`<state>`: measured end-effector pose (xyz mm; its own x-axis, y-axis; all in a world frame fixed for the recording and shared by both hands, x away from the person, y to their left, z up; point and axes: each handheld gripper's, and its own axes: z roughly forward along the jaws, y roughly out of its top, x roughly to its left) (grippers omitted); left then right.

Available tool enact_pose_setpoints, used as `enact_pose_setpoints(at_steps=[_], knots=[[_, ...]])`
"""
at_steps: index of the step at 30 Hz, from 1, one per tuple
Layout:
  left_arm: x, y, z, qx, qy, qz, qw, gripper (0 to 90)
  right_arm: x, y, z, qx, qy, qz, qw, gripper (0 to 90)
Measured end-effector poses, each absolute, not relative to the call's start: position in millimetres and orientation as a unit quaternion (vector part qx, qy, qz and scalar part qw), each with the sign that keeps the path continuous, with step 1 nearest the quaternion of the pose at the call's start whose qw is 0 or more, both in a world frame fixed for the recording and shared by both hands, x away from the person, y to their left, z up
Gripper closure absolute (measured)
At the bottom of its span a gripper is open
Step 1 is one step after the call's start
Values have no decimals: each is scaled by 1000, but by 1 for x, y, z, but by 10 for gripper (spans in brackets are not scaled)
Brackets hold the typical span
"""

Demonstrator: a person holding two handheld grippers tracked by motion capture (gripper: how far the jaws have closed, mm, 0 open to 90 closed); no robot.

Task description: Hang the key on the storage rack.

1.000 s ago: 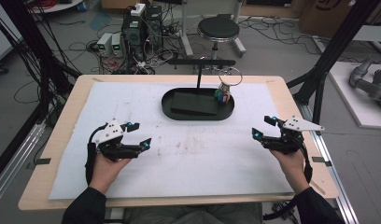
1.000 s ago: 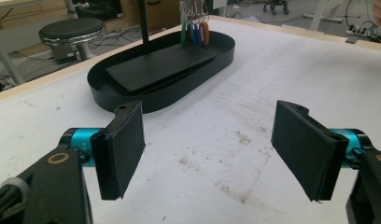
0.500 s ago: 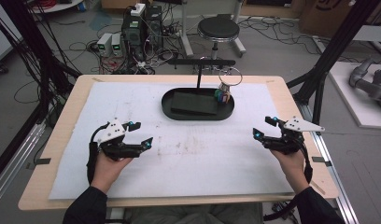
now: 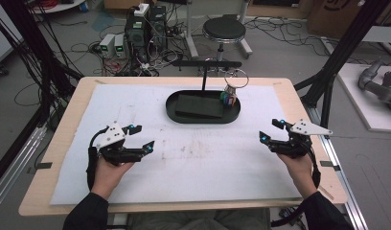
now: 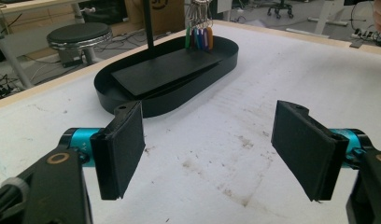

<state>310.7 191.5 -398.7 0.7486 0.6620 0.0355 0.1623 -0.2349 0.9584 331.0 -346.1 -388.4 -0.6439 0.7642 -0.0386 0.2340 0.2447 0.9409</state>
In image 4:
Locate black tape strip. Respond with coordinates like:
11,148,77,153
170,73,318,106
319,160,341,172
26,162,54,175

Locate black frame post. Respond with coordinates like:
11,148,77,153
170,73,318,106
293,0,391,128

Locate black round stool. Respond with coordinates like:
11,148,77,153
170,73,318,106
201,13,247,78

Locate person's left hand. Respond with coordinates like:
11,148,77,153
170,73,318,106
91,156,135,200

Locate white table mat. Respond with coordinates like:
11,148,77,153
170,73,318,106
49,83,308,206

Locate black frame with cable bundle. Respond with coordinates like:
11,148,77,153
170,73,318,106
0,0,84,130

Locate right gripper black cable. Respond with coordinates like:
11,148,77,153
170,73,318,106
270,145,322,228

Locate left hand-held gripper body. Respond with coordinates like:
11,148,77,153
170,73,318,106
95,121,149,167

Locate aluminium rail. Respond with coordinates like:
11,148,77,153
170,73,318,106
307,104,370,230
0,124,48,215

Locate black device under table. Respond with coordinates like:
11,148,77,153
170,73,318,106
278,206,304,224

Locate slim black computer tower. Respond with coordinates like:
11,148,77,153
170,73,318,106
149,5,169,52

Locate black oval tray with hanger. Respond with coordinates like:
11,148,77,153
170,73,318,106
165,59,242,125

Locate person's lap grey trousers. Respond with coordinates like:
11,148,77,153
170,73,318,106
126,208,271,230

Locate key ring with coloured tags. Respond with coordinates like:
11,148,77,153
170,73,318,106
219,68,250,108

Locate white platform board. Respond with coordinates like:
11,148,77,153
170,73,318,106
336,62,391,133

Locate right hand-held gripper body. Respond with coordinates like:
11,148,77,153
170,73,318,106
268,119,334,160

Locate grey bench power supply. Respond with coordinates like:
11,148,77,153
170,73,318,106
99,33,116,59
114,34,127,59

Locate white metal stand legs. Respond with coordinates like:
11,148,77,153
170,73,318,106
183,0,254,60

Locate person's right hand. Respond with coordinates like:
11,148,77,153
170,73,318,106
276,153,318,199

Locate white power strip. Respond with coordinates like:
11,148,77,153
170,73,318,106
133,3,150,17

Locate brown cardboard box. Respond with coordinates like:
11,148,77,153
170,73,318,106
307,0,391,41

